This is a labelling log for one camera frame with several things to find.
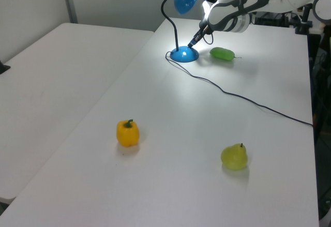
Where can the yellow bell pepper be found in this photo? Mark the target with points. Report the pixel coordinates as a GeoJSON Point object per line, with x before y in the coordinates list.
{"type": "Point", "coordinates": [128, 135]}

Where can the yellow-green pear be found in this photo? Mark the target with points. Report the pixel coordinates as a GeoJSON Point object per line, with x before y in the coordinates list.
{"type": "Point", "coordinates": [234, 158]}

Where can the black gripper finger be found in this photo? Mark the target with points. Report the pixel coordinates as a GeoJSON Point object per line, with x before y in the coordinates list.
{"type": "Point", "coordinates": [196, 42]}
{"type": "Point", "coordinates": [193, 41]}

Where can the green cucumber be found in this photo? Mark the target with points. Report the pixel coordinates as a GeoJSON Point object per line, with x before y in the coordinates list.
{"type": "Point", "coordinates": [221, 53]}

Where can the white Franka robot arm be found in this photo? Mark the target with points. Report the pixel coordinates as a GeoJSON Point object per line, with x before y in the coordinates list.
{"type": "Point", "coordinates": [227, 12]}

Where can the black electronics equipment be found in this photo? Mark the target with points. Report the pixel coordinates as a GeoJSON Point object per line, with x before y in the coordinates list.
{"type": "Point", "coordinates": [274, 18]}

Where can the blue desk lamp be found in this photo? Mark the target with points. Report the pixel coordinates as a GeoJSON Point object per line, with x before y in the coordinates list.
{"type": "Point", "coordinates": [184, 55]}

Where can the black stand with clamp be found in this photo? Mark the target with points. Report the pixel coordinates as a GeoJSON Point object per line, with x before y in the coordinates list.
{"type": "Point", "coordinates": [305, 22]}

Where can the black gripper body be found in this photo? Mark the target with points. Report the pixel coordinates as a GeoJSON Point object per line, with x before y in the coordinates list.
{"type": "Point", "coordinates": [203, 31]}

